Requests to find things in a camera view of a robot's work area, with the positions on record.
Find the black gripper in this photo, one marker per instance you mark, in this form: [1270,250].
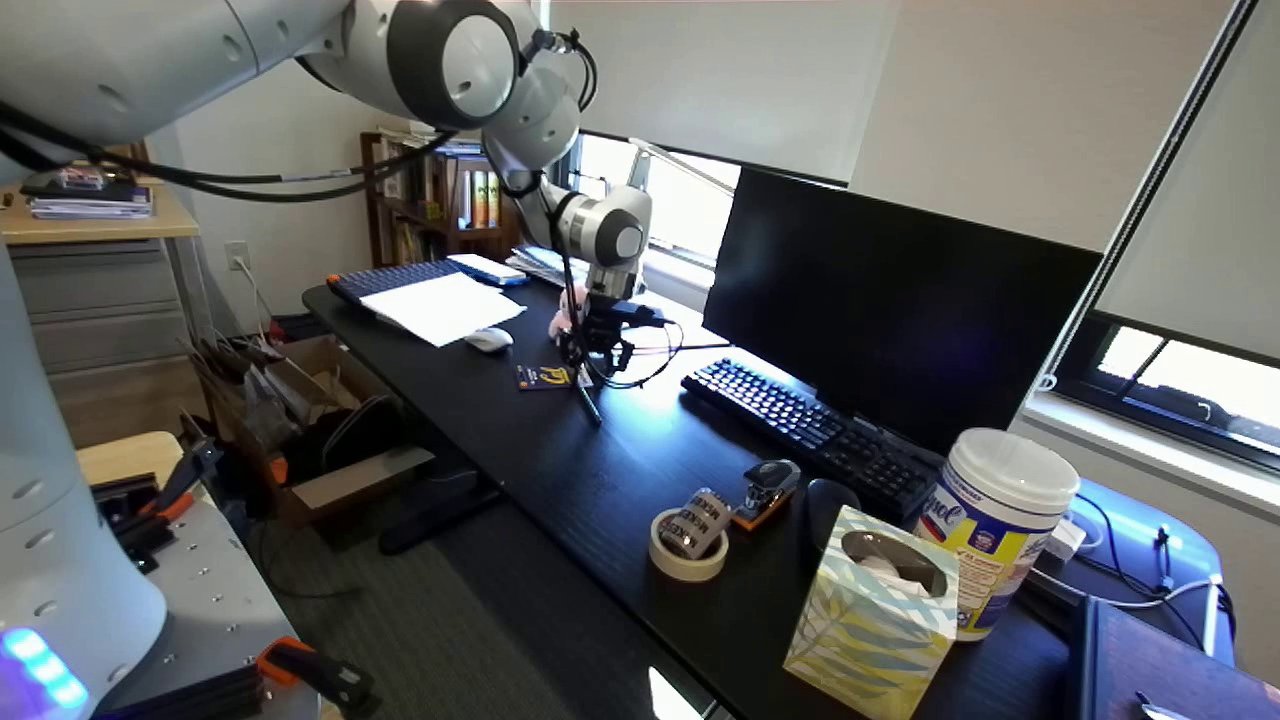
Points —
[594,331]

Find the blue pen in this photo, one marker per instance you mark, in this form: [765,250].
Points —
[585,393]

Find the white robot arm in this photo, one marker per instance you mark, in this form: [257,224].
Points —
[80,78]

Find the masking tape roll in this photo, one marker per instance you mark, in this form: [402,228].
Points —
[686,549]

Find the cardboard box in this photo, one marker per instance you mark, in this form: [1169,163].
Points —
[313,428]

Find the yellow patterned tissue box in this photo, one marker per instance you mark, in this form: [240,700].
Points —
[878,619]

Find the yellow blue card package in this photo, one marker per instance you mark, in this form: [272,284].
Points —
[543,378]

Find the white computer mouse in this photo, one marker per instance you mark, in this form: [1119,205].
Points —
[490,343]

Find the white paper sheet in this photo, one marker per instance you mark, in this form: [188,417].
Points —
[442,308]

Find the wooden bookshelf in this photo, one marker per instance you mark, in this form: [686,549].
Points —
[434,205]

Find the black keyboard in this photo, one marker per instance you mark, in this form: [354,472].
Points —
[889,479]

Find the blue folder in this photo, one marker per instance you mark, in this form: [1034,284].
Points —
[369,282]

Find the blue orange stapler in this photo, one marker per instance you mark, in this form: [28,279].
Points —
[765,490]

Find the black computer monitor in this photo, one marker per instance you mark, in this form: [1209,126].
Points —
[905,318]

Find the white wipes canister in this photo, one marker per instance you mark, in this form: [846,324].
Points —
[995,507]

